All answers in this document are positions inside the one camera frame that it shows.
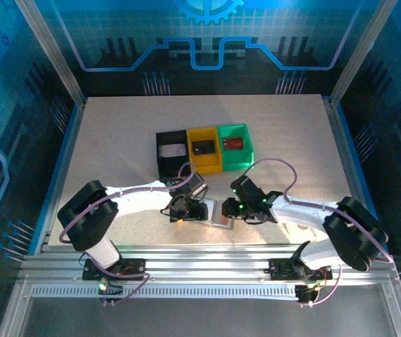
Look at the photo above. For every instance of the red card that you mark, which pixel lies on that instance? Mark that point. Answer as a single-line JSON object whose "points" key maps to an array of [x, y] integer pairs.
{"points": [[223, 221], [233, 143]]}

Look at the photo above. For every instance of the grey card holder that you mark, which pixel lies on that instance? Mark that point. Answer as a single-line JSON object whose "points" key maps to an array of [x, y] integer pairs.
{"points": [[217, 210]]}

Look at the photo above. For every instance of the white VIP card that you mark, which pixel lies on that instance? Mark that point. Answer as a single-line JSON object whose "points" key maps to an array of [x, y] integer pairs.
{"points": [[173, 151]]}

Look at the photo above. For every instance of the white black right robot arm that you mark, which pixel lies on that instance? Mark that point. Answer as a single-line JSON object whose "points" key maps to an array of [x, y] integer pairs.
{"points": [[302, 215]]}

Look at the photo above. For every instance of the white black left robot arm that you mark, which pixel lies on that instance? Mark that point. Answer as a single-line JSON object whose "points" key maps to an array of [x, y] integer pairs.
{"points": [[137, 197]]}

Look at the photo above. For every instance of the black card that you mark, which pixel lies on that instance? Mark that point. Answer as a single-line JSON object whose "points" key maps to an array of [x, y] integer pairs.
{"points": [[203, 147]]}

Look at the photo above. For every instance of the black plastic bin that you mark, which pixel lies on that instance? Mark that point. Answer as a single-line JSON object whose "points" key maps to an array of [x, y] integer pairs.
{"points": [[172, 168]]}

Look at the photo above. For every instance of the green plastic bin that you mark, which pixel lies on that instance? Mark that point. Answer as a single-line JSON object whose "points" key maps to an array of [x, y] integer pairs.
{"points": [[237, 159]]}

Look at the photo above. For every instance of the yellow plastic bin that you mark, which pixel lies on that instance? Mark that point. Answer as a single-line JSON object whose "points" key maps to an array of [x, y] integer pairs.
{"points": [[205, 164]]}

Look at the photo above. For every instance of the small beige round object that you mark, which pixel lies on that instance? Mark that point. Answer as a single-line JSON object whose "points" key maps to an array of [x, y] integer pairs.
{"points": [[302, 227]]}

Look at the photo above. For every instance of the small controller board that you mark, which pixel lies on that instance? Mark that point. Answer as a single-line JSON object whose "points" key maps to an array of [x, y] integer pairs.
{"points": [[105, 289], [307, 294]]}

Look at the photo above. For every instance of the aluminium frame front rail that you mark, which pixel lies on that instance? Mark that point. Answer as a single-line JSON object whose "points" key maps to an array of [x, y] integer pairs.
{"points": [[203, 261]]}

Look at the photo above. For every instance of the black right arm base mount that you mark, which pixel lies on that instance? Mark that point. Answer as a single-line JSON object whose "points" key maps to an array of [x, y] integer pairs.
{"points": [[284, 270]]}

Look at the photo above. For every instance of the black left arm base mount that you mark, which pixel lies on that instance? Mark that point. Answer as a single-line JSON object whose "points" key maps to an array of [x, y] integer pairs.
{"points": [[130, 270]]}

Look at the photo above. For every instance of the blue edged side rail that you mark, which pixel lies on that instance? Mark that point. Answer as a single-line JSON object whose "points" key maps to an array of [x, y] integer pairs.
{"points": [[54, 175], [353, 154]]}

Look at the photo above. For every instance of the aluminium frame post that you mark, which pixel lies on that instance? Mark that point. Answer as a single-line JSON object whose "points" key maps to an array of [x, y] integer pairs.
{"points": [[51, 52], [361, 52]]}

